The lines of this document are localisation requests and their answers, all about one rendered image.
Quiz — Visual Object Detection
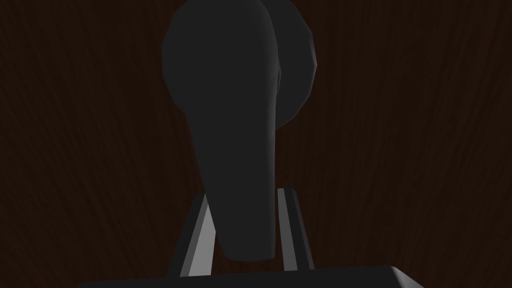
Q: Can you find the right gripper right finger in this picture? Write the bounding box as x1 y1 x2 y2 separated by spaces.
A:
276 187 316 272

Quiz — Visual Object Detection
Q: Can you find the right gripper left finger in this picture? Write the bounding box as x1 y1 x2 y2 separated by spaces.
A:
167 193 217 278

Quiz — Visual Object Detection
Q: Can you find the black door handle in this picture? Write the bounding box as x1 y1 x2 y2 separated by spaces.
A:
161 0 318 263

